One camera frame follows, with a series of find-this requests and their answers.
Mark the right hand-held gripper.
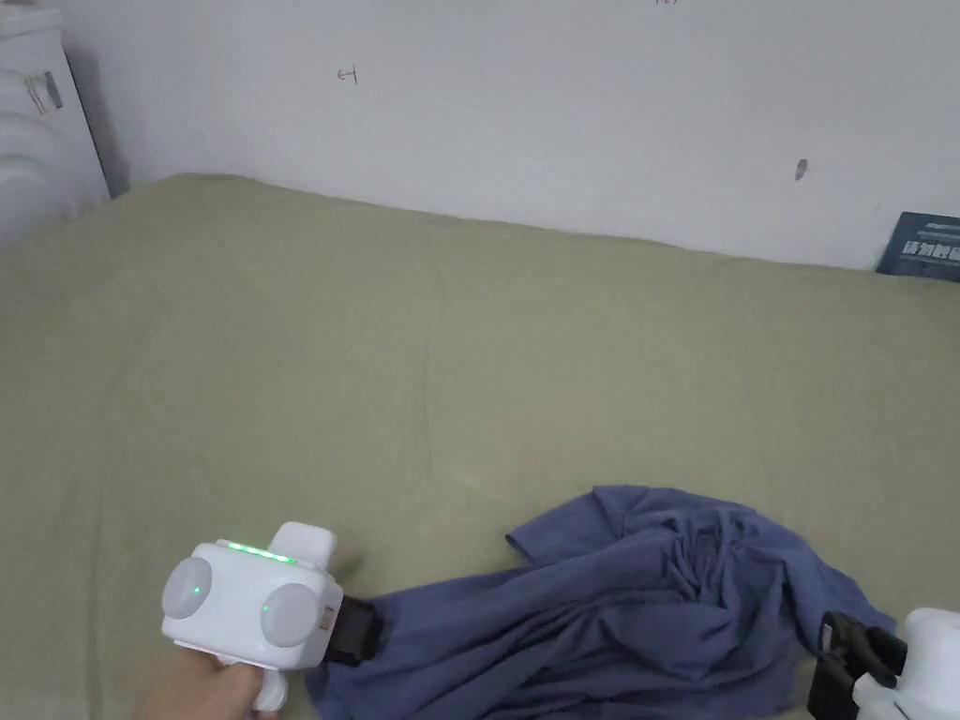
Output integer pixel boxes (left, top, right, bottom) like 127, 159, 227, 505
805, 607, 960, 720

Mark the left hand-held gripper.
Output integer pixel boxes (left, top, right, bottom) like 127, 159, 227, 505
160, 520, 385, 712

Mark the dark blue shirt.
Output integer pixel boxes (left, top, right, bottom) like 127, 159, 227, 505
306, 485, 901, 720

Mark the person's left hand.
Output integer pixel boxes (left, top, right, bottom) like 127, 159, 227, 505
134, 649, 261, 720

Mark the bed with pale green sheet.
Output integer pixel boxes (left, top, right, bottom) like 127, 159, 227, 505
0, 172, 960, 720

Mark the dark blue sign card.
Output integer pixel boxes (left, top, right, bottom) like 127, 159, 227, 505
875, 210, 960, 284

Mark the white washing machine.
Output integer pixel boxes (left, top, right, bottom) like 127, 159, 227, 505
0, 0, 115, 252

